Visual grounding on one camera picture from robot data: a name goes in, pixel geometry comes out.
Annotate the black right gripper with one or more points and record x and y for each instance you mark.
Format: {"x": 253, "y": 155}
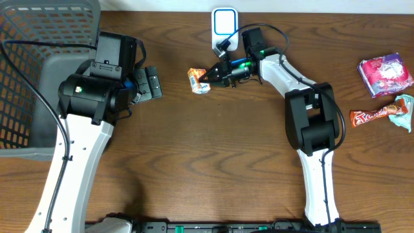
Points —
{"x": 223, "y": 70}

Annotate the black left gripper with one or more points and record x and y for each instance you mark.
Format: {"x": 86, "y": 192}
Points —
{"x": 152, "y": 81}

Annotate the small orange packet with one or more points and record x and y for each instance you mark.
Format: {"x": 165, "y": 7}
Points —
{"x": 196, "y": 86}

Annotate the red orange snack bar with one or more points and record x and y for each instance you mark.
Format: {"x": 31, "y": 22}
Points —
{"x": 398, "y": 107}

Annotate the purple pink pad package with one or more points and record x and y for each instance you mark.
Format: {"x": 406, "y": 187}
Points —
{"x": 385, "y": 75}

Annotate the teal snack wrapper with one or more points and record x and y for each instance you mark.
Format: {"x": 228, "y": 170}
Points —
{"x": 404, "y": 120}

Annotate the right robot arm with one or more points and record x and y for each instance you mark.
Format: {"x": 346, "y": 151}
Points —
{"x": 312, "y": 118}

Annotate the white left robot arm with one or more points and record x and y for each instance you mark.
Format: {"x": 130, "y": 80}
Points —
{"x": 90, "y": 101}

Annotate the white barcode scanner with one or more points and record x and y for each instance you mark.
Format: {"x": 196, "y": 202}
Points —
{"x": 224, "y": 23}

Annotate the grey plastic mesh basket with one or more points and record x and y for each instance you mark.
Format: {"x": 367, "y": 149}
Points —
{"x": 44, "y": 43}

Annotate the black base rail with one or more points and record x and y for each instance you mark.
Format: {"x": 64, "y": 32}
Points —
{"x": 275, "y": 227}

